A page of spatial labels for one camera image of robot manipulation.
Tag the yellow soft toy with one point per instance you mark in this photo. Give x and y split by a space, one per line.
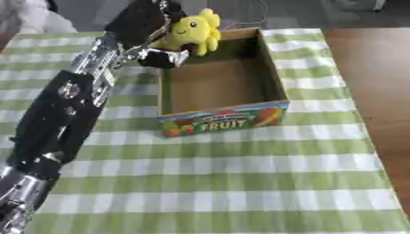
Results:
195 30

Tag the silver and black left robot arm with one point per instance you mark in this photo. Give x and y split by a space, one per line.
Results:
58 112

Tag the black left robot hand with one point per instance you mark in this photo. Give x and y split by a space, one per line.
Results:
140 22

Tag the open cardboard box with print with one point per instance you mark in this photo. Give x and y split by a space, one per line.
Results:
224 88

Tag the person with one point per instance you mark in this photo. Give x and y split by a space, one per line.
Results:
26 16

